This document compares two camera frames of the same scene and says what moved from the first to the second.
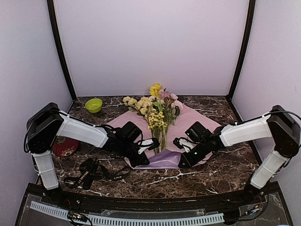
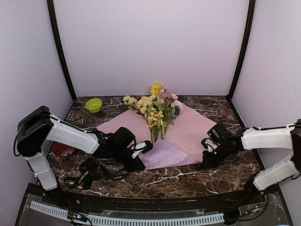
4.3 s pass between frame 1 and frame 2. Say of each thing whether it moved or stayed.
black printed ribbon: stayed
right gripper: moved
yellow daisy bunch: stayed
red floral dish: stayed
